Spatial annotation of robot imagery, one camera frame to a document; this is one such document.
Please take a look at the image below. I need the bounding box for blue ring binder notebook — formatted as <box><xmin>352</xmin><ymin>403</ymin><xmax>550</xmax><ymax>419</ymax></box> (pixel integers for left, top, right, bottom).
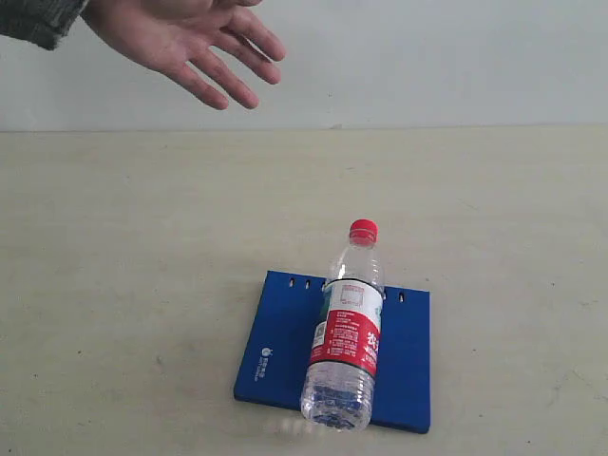
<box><xmin>234</xmin><ymin>271</ymin><xmax>431</xmax><ymax>434</ymax></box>

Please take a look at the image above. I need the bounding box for person's open bare hand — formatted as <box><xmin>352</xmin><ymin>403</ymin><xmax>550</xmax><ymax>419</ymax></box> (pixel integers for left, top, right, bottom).
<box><xmin>82</xmin><ymin>1</ymin><xmax>286</xmax><ymax>110</ymax></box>

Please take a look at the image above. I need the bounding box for clear plastic water bottle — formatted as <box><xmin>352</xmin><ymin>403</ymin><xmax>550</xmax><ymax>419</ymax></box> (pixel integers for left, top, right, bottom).
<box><xmin>300</xmin><ymin>219</ymin><xmax>385</xmax><ymax>430</ymax></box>

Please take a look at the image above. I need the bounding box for grey knitted sleeve forearm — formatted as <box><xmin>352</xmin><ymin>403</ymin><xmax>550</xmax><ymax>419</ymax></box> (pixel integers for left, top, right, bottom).
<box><xmin>1</xmin><ymin>0</ymin><xmax>87</xmax><ymax>50</ymax></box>

